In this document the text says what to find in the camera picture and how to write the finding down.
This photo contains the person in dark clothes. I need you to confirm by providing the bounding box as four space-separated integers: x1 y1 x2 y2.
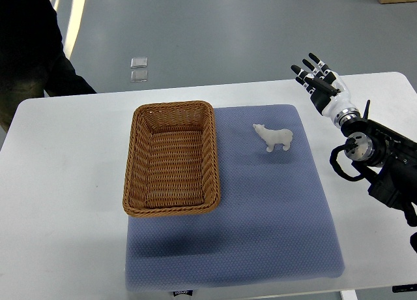
1 0 95 131

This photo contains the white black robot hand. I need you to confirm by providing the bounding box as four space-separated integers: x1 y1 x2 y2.
291 53 360 128

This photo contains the black table label tag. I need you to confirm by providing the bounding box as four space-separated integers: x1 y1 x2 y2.
173 290 193 297

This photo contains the floor outlet plate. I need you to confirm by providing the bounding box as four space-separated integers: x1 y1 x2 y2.
130 57 148 68
130 69 148 83

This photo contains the upper floor outlet plate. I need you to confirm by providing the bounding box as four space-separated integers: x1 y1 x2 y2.
130 57 148 68

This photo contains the brown wicker basket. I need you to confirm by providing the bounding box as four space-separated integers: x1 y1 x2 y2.
122 100 221 217

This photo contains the blue textured mat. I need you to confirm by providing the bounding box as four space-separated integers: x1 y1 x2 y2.
125 104 344 292

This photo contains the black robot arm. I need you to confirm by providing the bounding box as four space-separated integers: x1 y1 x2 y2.
330 101 416 227

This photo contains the black table control panel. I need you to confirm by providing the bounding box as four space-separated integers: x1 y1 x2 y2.
392 284 417 293

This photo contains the lower floor outlet plate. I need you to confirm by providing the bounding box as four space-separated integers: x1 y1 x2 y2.
130 69 148 83

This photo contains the white bear figurine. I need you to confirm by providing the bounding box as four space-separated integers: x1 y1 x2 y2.
252 124 293 153

